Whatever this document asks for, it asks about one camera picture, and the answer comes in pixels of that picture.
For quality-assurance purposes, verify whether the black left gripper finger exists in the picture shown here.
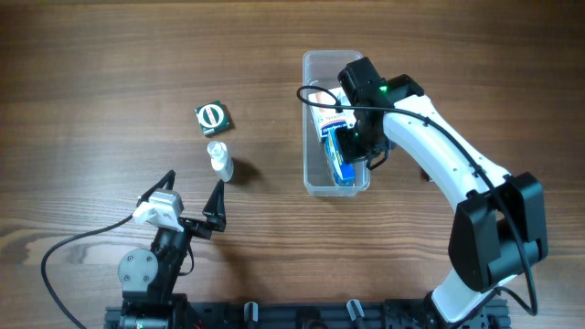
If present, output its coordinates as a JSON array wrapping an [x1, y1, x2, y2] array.
[[202, 180, 226, 218], [136, 170, 176, 206]]

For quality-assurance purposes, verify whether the blue and yellow box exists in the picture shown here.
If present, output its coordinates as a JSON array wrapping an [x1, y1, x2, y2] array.
[[324, 130, 356, 186]]

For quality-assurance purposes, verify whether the white Hansaplast plaster box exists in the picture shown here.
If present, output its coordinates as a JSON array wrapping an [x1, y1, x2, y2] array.
[[308, 91, 356, 142]]

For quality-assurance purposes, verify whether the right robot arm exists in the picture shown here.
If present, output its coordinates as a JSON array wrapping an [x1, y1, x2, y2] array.
[[336, 58, 548, 327]]

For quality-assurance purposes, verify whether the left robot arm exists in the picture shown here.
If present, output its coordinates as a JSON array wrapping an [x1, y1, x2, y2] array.
[[104, 170, 227, 329]]

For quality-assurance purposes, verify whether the clear plastic container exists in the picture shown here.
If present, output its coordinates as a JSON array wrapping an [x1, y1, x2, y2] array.
[[302, 50, 370, 197]]

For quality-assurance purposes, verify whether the white spray bottle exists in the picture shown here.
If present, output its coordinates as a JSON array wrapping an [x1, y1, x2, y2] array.
[[207, 141, 234, 183]]

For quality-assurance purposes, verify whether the green square box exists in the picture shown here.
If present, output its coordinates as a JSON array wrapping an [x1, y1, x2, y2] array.
[[195, 101, 232, 137]]

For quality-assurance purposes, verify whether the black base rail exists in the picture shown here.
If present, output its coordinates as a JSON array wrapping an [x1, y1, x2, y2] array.
[[103, 299, 509, 329]]

